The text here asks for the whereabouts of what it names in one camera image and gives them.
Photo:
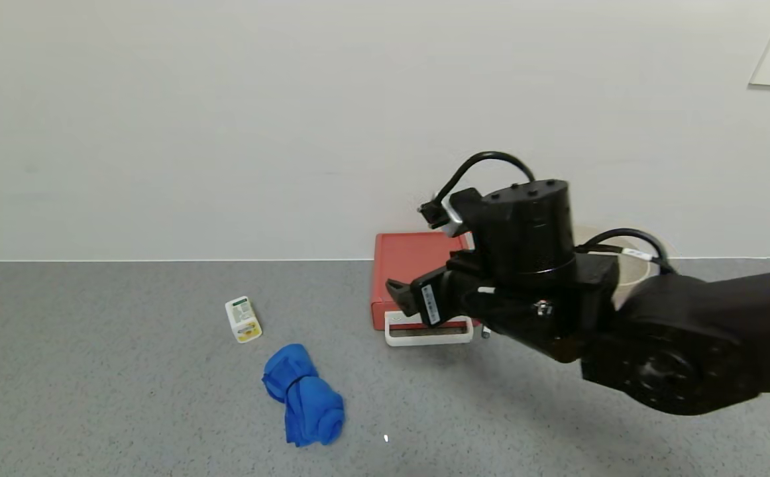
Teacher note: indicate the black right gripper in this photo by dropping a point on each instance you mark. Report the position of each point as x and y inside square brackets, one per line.
[429, 304]

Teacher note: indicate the red drawer cabinet case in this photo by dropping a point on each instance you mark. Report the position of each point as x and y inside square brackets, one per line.
[411, 265]

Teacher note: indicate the white marker pen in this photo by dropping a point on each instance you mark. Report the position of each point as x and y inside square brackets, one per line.
[486, 332]

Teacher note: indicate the blue rolled cloth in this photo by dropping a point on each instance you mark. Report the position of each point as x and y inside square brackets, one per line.
[309, 397]

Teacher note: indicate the small white yellow carton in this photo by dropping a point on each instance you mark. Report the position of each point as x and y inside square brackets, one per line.
[243, 319]

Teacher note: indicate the beige ribbed bowl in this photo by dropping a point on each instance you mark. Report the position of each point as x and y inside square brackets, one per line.
[631, 277]

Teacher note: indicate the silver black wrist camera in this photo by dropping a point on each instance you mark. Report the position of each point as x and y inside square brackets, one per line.
[451, 213]

